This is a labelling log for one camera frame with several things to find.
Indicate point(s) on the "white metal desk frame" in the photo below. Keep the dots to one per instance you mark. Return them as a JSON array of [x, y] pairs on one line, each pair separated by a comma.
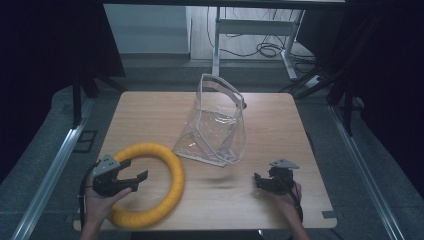
[[253, 27]]

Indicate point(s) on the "person's right hand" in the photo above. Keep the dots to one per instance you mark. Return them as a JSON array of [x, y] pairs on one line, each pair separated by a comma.
[[289, 203]]

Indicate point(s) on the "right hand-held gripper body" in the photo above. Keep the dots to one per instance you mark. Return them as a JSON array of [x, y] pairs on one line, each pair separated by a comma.
[[282, 178]]

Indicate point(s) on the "dark curtain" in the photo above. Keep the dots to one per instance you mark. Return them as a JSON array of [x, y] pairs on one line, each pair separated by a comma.
[[393, 83], [43, 66]]

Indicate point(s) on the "clear plastic zip bag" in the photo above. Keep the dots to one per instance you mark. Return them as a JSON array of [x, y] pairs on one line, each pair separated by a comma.
[[216, 133]]

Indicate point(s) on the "white power strip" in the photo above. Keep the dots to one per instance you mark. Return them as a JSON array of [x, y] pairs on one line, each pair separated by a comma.
[[313, 81]]

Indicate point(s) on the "black metal stand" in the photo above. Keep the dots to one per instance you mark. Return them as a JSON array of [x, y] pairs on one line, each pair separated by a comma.
[[348, 110], [77, 100]]

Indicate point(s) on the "person's left hand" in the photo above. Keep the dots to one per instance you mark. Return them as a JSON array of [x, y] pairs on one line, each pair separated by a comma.
[[100, 206]]

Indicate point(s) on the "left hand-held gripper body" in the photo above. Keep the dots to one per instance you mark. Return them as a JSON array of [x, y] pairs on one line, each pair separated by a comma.
[[106, 176]]

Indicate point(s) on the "aluminium floor rail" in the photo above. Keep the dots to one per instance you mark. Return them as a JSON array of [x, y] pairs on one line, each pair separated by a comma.
[[363, 173], [50, 173]]

